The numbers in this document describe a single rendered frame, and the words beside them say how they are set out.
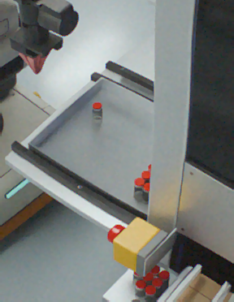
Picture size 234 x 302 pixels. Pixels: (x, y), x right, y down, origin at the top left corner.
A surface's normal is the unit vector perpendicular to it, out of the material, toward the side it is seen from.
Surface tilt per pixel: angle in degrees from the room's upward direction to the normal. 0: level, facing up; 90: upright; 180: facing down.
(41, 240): 0
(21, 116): 0
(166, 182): 90
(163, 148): 90
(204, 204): 90
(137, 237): 0
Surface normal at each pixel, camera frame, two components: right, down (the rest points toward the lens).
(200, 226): -0.61, 0.58
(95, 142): 0.00, -0.68
